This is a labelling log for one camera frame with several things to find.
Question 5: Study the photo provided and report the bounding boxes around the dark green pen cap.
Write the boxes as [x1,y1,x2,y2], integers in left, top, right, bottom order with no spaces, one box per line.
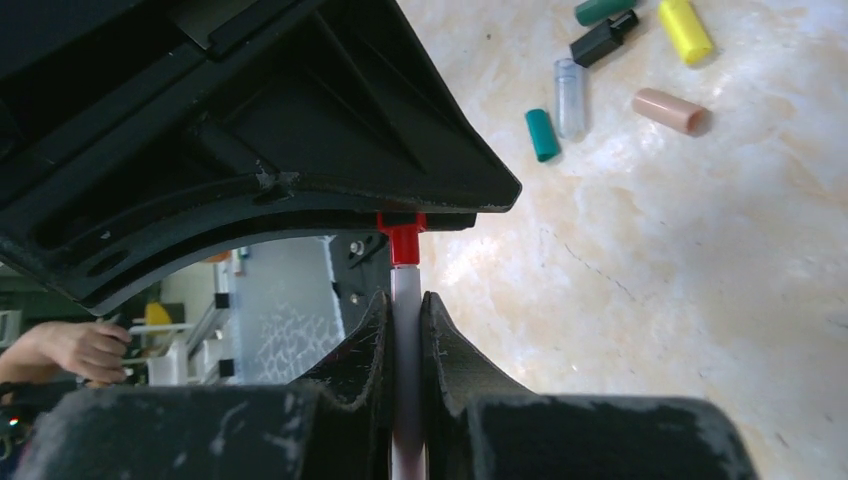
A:
[574,0,637,27]

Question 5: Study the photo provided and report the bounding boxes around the red capped white marker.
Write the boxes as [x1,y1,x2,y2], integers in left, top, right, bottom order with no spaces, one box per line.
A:
[377,213,427,479]

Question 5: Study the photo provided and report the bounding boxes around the clear pen cap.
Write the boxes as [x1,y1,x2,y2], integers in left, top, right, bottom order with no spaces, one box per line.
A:
[554,58,586,140]

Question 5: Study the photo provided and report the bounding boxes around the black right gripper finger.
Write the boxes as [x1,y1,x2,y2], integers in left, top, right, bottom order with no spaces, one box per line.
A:
[1,1,521,314]

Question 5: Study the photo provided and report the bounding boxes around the yellow pen cap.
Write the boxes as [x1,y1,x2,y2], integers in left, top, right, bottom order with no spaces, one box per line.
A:
[658,0,714,66]

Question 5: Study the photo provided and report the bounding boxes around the person's bare hand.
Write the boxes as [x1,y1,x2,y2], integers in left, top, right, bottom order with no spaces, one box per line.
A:
[1,321,131,384]

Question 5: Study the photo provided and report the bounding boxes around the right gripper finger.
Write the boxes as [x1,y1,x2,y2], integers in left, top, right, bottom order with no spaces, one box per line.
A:
[421,292,757,479]
[14,293,393,479]

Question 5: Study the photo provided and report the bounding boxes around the black pen cap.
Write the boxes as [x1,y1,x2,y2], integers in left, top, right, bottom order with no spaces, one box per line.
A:
[570,10,640,68]

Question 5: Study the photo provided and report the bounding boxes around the teal pen cap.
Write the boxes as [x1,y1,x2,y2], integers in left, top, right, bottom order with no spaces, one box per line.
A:
[525,109,561,163]

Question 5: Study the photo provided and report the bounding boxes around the pink pen cap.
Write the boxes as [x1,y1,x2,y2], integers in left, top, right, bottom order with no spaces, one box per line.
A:
[631,88,708,135]

